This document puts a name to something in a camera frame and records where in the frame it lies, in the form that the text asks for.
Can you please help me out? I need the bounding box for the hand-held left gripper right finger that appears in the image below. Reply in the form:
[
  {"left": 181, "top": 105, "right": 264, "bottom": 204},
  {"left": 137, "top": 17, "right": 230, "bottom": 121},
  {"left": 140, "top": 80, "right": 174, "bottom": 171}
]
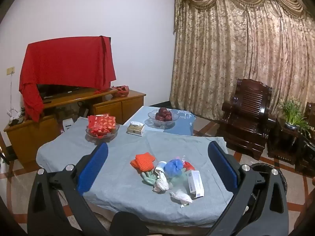
[{"left": 207, "top": 141, "right": 289, "bottom": 236}]

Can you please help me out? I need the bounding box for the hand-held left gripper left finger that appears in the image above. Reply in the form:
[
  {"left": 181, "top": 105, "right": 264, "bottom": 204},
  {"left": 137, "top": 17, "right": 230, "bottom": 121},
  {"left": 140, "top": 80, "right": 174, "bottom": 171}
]
[{"left": 28, "top": 142, "right": 110, "bottom": 236}]

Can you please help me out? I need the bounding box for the white cardboard box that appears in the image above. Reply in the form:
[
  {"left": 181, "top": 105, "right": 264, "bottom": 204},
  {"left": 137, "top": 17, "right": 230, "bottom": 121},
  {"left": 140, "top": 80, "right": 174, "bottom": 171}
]
[{"left": 187, "top": 170, "right": 205, "bottom": 198}]

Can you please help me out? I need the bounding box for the black trash bin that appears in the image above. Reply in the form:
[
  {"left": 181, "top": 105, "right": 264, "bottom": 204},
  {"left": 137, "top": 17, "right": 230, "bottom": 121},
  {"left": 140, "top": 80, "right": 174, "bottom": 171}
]
[{"left": 246, "top": 163, "right": 288, "bottom": 224}]

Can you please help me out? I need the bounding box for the blue mesh sponge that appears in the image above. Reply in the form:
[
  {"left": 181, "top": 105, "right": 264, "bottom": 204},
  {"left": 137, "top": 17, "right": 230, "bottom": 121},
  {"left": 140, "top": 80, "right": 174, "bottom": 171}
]
[{"left": 164, "top": 158, "right": 184, "bottom": 177}]

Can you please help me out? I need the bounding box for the white tissue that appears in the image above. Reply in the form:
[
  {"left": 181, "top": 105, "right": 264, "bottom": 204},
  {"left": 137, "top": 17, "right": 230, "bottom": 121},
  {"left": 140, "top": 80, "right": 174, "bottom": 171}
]
[
  {"left": 153, "top": 173, "right": 170, "bottom": 193},
  {"left": 170, "top": 190, "right": 194, "bottom": 208}
]

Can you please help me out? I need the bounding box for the pale green wrapper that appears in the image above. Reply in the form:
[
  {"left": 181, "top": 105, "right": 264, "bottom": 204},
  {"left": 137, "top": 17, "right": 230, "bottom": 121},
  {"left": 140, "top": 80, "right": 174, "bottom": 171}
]
[{"left": 141, "top": 171, "right": 158, "bottom": 186}]

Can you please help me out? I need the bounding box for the blue and white paper cup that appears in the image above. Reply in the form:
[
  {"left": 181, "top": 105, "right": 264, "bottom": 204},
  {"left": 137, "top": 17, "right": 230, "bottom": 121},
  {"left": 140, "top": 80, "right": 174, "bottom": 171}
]
[{"left": 155, "top": 161, "right": 168, "bottom": 177}]

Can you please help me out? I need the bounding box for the glass snack bowl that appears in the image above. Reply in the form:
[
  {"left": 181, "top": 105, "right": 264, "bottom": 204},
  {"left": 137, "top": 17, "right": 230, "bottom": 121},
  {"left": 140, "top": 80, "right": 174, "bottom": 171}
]
[{"left": 85, "top": 124, "right": 120, "bottom": 143}]

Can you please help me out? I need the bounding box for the white box appliance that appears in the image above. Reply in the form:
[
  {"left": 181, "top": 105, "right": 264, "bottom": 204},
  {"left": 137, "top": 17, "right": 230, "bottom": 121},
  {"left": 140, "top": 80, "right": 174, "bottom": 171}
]
[{"left": 62, "top": 118, "right": 74, "bottom": 132}]

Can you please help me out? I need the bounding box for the dark wooden armchair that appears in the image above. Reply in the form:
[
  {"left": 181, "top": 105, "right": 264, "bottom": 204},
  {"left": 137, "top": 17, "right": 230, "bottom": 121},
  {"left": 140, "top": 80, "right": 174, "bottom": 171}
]
[{"left": 217, "top": 79, "right": 276, "bottom": 160}]

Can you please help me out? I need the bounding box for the gold tissue box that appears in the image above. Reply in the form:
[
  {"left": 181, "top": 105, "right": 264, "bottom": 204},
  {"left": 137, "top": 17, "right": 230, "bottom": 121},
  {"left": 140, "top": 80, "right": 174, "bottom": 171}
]
[{"left": 127, "top": 121, "right": 145, "bottom": 137}]

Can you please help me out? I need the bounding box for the dark wooden side table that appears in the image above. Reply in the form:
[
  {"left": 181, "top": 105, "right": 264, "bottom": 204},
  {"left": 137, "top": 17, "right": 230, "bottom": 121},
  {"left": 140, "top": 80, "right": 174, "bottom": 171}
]
[{"left": 268, "top": 118, "right": 303, "bottom": 165}]

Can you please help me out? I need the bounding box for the wooden television cabinet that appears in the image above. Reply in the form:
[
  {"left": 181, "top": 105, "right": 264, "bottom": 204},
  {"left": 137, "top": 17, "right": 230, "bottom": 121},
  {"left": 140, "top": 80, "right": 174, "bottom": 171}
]
[{"left": 4, "top": 88, "right": 146, "bottom": 166}]

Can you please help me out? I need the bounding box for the glass fruit bowl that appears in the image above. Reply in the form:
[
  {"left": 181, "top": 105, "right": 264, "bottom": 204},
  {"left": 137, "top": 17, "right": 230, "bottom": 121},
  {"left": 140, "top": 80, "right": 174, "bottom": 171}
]
[{"left": 144, "top": 109, "right": 180, "bottom": 129}]

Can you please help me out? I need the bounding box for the pile of red apples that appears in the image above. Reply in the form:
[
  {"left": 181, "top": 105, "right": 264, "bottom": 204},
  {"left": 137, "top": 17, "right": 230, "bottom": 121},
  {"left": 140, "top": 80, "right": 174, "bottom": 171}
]
[{"left": 155, "top": 107, "right": 173, "bottom": 121}]

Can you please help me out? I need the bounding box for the red bag with dark print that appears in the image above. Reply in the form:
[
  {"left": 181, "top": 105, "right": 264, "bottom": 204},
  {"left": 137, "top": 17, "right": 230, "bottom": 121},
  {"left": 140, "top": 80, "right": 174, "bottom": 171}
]
[{"left": 111, "top": 86, "right": 130, "bottom": 97}]

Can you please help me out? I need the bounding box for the black television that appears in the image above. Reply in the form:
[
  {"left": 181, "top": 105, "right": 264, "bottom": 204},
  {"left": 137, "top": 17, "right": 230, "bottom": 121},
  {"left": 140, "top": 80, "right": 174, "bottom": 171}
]
[{"left": 37, "top": 84, "right": 82, "bottom": 101}]

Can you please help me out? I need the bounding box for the potted green plant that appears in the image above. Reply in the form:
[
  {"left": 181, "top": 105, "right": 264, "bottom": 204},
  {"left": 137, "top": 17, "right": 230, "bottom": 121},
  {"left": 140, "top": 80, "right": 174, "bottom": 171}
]
[{"left": 279, "top": 98, "right": 310, "bottom": 131}]

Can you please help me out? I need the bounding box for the white router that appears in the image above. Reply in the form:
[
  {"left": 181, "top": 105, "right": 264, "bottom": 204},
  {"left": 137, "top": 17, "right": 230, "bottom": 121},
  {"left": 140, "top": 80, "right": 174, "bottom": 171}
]
[{"left": 7, "top": 107, "right": 24, "bottom": 121}]

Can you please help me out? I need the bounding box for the red cloth cover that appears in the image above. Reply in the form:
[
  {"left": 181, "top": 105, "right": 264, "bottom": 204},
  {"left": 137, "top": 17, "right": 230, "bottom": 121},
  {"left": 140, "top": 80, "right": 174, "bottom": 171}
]
[{"left": 19, "top": 36, "right": 117, "bottom": 122}]

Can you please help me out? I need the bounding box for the beige floral curtain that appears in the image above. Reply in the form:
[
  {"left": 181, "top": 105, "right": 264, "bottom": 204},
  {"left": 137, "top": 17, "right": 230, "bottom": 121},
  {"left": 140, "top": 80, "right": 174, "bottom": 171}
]
[{"left": 170, "top": 0, "right": 315, "bottom": 128}]

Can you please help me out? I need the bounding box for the white power cable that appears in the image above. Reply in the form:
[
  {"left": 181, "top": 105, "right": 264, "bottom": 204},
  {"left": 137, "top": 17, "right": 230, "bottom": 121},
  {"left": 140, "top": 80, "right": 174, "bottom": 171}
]
[{"left": 8, "top": 74, "right": 14, "bottom": 115}]

